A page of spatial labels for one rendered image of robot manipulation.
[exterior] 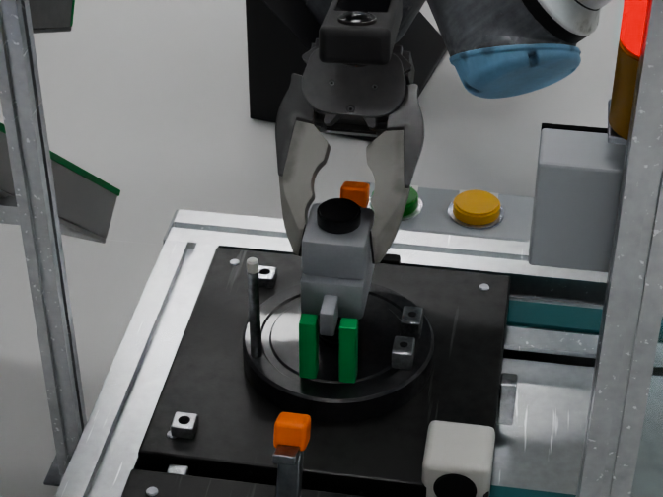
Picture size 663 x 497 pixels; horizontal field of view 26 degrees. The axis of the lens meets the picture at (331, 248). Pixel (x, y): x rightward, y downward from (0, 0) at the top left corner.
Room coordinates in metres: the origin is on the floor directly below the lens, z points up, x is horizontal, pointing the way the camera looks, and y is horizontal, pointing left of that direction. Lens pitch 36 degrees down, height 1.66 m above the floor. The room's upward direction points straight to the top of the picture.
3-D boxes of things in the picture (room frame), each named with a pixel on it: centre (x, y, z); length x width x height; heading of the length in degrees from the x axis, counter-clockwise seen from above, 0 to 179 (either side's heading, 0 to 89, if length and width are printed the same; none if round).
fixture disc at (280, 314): (0.80, -0.01, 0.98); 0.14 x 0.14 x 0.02
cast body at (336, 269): (0.79, 0.00, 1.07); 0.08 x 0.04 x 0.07; 171
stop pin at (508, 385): (0.78, -0.13, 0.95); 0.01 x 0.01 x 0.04; 81
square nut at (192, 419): (0.73, 0.10, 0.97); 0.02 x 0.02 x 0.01; 81
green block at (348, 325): (0.76, -0.01, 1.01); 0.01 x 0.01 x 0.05; 81
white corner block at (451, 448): (0.69, -0.09, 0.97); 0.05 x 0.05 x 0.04; 81
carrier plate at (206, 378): (0.80, -0.01, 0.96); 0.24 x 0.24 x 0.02; 81
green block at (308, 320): (0.76, 0.02, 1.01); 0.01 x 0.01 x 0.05; 81
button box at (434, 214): (1.00, -0.12, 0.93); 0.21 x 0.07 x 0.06; 81
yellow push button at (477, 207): (1.00, -0.12, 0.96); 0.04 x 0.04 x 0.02
